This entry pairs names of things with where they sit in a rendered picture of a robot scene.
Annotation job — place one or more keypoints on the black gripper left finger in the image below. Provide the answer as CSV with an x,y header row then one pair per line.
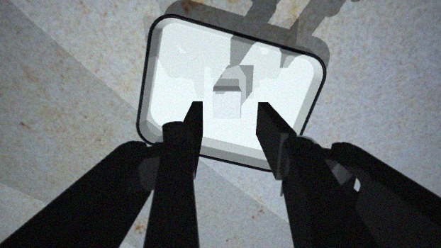
x,y
98,209

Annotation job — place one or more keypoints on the white tray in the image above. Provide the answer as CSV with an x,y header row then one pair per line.
x,y
186,58

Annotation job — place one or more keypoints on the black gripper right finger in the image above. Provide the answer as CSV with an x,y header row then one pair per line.
x,y
321,201

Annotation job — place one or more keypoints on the white cube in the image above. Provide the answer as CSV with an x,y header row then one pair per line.
x,y
227,101

